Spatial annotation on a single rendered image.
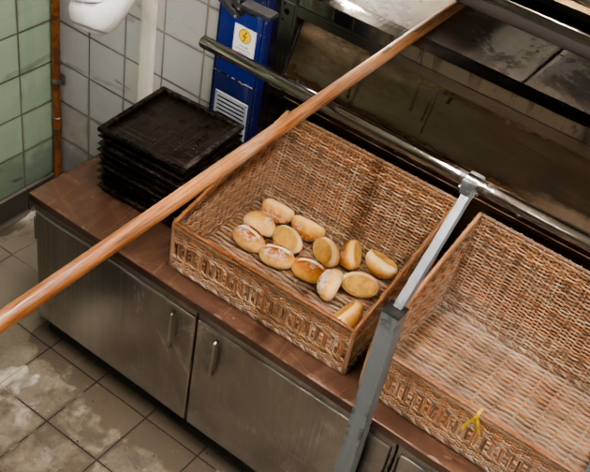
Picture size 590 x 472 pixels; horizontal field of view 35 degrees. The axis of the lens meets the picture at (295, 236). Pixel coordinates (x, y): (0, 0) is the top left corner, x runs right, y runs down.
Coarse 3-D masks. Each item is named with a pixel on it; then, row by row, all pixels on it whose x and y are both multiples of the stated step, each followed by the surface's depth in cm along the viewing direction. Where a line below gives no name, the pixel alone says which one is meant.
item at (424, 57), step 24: (312, 0) 237; (336, 0) 237; (360, 24) 232; (384, 24) 231; (408, 48) 227; (432, 48) 226; (456, 72) 222; (480, 72) 220; (504, 96) 217; (528, 96) 215; (552, 120) 213; (576, 120) 210
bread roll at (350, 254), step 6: (354, 240) 250; (342, 246) 250; (348, 246) 247; (354, 246) 247; (360, 246) 251; (342, 252) 248; (348, 252) 246; (354, 252) 246; (360, 252) 250; (342, 258) 247; (348, 258) 245; (354, 258) 246; (360, 258) 249; (342, 264) 247; (348, 264) 246; (354, 264) 246
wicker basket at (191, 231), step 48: (288, 144) 258; (336, 144) 250; (240, 192) 254; (288, 192) 262; (336, 192) 254; (384, 192) 247; (432, 192) 239; (192, 240) 231; (336, 240) 258; (384, 240) 250; (432, 240) 232; (240, 288) 230; (288, 288) 241; (288, 336) 227; (336, 336) 217
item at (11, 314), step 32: (416, 32) 225; (320, 96) 197; (288, 128) 188; (224, 160) 175; (192, 192) 168; (128, 224) 158; (96, 256) 151; (32, 288) 144; (64, 288) 147; (0, 320) 138
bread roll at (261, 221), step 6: (246, 216) 253; (252, 216) 252; (258, 216) 251; (264, 216) 251; (270, 216) 252; (246, 222) 252; (252, 222) 251; (258, 222) 250; (264, 222) 250; (270, 222) 251; (258, 228) 250; (264, 228) 250; (270, 228) 251; (264, 234) 251; (270, 234) 251
